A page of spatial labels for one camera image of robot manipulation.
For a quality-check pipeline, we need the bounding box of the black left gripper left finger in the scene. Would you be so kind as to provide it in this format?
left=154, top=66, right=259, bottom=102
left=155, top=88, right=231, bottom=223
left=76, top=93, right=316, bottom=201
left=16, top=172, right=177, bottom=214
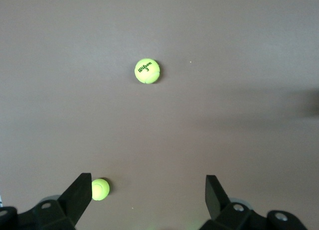
left=0, top=172, right=92, bottom=230

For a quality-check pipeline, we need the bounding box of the yellow-green tennis ball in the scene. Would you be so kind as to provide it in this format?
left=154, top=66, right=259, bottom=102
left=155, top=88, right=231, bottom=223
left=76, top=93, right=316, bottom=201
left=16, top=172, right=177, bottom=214
left=134, top=57, right=161, bottom=85
left=91, top=178, right=111, bottom=201

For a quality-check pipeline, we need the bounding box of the brown table cover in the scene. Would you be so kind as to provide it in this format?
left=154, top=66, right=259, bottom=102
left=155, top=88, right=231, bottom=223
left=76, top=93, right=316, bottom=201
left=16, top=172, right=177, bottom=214
left=0, top=0, right=319, bottom=230

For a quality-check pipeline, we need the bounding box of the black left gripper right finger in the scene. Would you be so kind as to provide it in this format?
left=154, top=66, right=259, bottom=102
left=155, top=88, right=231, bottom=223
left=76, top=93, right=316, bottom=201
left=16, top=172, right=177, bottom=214
left=201, top=174, right=308, bottom=230

